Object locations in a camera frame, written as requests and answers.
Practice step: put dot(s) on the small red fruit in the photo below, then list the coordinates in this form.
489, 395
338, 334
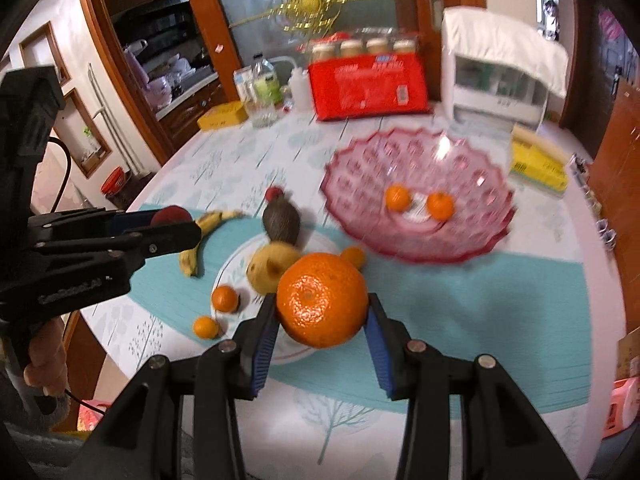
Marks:
274, 193

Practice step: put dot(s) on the yellow box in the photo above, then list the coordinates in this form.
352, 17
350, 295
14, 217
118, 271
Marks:
222, 116

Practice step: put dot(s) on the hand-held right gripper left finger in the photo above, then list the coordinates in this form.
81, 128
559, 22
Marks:
262, 355

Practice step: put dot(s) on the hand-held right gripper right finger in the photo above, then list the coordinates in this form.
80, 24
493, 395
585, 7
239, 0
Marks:
380, 360

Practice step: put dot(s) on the red apple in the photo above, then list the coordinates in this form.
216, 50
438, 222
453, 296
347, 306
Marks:
170, 215

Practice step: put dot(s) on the white floral plate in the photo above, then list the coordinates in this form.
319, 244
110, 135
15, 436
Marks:
234, 267

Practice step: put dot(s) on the yellow banana bunch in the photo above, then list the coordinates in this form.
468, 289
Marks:
212, 220

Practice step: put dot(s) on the pink glass bowl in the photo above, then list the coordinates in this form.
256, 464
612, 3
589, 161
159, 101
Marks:
375, 170

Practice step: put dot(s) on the wooden sideboard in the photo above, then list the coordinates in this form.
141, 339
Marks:
615, 160

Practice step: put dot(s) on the white cloth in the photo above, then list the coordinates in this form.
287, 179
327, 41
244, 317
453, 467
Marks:
500, 35

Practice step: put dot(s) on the orange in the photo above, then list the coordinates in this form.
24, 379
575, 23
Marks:
225, 299
322, 300
206, 327
398, 197
441, 206
354, 256

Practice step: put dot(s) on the red bucket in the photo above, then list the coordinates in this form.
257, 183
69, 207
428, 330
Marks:
114, 182

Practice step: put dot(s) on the red plastic package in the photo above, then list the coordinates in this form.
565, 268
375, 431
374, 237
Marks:
365, 85

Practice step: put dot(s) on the clear drinking glass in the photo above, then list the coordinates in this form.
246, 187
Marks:
262, 112

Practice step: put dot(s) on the yellow packet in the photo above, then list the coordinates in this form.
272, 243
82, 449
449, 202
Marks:
540, 167

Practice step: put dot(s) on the pink plastic stool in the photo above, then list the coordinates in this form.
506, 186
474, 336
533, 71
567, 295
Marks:
622, 410

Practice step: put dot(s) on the white squeeze bottle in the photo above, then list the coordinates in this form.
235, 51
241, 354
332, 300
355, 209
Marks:
300, 90

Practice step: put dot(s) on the dark avocado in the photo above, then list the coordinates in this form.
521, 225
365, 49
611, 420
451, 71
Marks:
282, 220

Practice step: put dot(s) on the small blue-label box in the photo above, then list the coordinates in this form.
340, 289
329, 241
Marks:
242, 85

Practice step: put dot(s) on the plastic bags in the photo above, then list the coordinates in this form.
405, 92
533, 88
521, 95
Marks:
170, 75

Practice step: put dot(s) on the person's left hand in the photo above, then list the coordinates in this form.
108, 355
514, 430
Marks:
47, 360

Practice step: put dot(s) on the shrink-wrapped jar pack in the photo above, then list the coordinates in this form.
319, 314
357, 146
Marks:
350, 47

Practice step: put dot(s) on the person's left forearm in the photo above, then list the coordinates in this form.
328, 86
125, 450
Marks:
30, 452

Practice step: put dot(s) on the teal striped placemat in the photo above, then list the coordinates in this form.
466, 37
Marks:
450, 320

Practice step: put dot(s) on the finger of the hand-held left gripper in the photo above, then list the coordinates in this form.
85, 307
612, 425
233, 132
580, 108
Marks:
130, 220
165, 240

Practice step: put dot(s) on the cream paper roll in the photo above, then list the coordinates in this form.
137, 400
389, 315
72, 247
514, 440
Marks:
532, 137

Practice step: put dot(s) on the yellow pear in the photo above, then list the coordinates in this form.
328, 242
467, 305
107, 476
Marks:
267, 265

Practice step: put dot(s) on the green-label plastic bottle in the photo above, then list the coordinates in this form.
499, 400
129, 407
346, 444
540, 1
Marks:
267, 85

